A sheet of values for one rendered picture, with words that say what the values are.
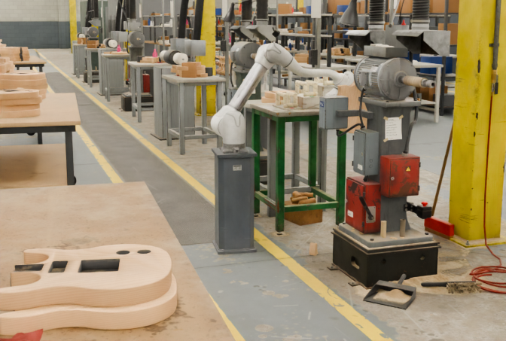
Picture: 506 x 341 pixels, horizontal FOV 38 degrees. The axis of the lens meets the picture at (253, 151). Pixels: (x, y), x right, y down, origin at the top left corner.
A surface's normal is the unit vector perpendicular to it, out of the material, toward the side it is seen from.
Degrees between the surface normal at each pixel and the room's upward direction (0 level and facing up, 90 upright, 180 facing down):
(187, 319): 0
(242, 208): 90
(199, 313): 0
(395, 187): 90
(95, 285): 0
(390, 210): 90
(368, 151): 90
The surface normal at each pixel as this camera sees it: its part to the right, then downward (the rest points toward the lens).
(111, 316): 0.00, 0.18
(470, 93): -0.95, 0.06
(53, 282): 0.00, -0.98
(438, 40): 0.33, 0.17
